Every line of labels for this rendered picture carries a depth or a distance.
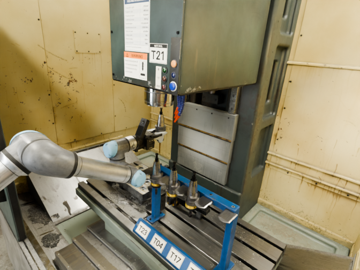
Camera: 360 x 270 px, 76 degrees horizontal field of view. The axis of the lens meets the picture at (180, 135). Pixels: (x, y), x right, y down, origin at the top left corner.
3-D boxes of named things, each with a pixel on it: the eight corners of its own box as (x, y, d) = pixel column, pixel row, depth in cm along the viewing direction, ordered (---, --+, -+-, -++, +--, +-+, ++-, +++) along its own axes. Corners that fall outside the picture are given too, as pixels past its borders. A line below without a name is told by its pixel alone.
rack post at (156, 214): (151, 224, 121) (152, 175, 111) (145, 219, 125) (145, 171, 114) (165, 215, 128) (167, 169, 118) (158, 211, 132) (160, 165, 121)
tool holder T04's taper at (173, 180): (180, 182, 102) (180, 169, 99) (174, 187, 98) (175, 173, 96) (171, 179, 104) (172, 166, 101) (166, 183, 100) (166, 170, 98)
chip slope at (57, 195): (65, 240, 142) (60, 206, 133) (29, 193, 184) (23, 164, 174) (167, 186, 205) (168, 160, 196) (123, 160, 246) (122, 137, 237)
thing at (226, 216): (227, 226, 81) (227, 224, 80) (215, 218, 84) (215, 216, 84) (237, 216, 85) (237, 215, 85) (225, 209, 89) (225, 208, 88)
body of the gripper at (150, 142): (146, 143, 130) (128, 149, 121) (146, 128, 127) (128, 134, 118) (155, 147, 125) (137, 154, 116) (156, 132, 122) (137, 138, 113)
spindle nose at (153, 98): (179, 105, 121) (181, 82, 117) (153, 109, 112) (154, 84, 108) (163, 99, 133) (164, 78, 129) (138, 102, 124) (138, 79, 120)
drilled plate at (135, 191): (142, 201, 132) (142, 194, 130) (114, 181, 150) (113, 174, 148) (170, 186, 148) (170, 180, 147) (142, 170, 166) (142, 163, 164)
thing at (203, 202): (202, 210, 87) (202, 209, 87) (192, 204, 91) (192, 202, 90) (212, 202, 92) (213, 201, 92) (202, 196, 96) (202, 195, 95)
